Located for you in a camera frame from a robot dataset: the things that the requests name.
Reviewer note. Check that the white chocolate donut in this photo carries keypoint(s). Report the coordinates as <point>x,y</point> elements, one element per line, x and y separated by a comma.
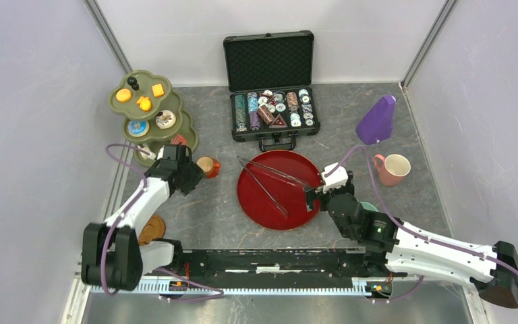
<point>165,119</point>

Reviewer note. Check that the red round coaster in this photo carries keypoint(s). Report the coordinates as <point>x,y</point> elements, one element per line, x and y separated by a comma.
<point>216,167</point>

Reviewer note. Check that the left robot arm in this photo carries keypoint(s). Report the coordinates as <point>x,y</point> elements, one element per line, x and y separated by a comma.
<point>112,257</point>

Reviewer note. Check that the metal tongs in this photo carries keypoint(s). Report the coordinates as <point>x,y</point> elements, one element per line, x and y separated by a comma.
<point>275,174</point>

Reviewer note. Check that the small orange cup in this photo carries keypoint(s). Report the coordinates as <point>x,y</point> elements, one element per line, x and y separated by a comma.
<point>205,164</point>

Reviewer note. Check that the yellow rectangular biscuit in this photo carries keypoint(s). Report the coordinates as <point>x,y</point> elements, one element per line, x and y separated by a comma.
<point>158,90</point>

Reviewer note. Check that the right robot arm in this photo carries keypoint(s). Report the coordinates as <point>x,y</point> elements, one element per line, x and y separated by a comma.
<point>398,247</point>

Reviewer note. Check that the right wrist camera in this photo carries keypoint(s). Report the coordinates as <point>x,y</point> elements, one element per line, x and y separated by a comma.
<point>333,176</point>

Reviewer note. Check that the purple pitcher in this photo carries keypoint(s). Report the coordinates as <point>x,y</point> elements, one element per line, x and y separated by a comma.
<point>377,125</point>

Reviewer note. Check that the teal cup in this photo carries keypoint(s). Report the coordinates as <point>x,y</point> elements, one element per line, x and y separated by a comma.
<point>368,206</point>

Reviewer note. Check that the orange round cookie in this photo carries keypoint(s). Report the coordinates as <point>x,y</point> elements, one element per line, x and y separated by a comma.
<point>123,95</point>

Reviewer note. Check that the pink mug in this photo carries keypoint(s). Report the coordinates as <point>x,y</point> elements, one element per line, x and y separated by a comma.
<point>391,169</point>

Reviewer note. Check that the white roll cake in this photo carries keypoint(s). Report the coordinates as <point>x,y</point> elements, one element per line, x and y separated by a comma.
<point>145,151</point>

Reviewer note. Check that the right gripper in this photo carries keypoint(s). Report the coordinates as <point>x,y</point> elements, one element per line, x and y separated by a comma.
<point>313,194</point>

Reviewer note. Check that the blue donut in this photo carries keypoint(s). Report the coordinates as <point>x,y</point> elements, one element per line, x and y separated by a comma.
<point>137,129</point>

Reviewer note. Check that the orange fish cookie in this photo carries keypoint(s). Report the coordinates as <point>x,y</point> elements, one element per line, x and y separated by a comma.
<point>144,103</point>

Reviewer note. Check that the green three-tier dessert stand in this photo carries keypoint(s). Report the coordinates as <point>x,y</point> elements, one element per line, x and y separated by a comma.
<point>140,83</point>

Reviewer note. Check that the brown wooden coaster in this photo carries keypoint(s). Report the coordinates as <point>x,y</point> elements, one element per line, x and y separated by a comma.
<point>153,230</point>

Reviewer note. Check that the black poker chip case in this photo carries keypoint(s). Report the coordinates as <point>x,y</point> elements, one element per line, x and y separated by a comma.
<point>270,77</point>

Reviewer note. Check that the red round tray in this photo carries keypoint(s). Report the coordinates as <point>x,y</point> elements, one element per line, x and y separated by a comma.
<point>259,208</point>

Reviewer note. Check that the pink triangular cake slice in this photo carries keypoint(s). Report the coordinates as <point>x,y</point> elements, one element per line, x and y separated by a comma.
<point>179,139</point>

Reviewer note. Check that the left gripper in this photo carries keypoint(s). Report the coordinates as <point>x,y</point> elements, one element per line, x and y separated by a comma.
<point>196,173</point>

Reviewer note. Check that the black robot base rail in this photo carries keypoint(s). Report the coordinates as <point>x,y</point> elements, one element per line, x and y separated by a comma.
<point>285,272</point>

